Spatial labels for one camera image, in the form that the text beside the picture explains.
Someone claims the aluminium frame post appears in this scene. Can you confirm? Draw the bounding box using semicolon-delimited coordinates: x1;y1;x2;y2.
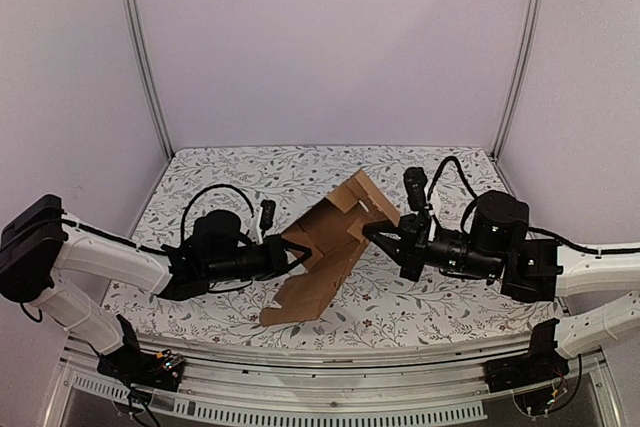
122;0;175;161
490;0;542;163

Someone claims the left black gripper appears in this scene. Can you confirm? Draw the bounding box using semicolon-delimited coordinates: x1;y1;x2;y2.
204;234;311;284

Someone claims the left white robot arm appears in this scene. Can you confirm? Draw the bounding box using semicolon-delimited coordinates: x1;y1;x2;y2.
1;194;312;381

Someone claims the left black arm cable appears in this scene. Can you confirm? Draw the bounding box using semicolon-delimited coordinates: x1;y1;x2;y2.
179;185;256;248

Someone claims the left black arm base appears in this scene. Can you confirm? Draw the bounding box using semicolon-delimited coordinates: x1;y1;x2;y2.
97;315;185;392

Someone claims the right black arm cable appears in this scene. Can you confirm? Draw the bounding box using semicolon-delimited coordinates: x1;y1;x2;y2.
432;155;640;257

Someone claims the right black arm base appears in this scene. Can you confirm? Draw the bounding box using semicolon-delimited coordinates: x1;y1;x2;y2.
482;318;569;417

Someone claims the left aluminium frame post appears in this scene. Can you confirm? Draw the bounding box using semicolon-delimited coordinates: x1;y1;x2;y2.
122;0;175;161

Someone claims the right aluminium frame post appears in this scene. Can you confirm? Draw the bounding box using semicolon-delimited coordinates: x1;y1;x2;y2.
490;0;542;163

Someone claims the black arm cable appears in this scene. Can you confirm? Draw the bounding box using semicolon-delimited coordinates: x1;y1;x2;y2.
432;155;640;257
179;185;256;248

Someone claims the aluminium front rail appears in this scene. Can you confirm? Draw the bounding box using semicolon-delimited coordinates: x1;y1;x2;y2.
42;331;624;427

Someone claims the brown cardboard paper box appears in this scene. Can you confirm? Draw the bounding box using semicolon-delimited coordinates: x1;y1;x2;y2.
259;170;400;327

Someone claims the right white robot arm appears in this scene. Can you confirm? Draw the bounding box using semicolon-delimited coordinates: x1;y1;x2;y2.
362;190;639;383

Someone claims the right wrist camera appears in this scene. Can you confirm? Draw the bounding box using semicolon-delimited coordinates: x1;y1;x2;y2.
403;167;442;220

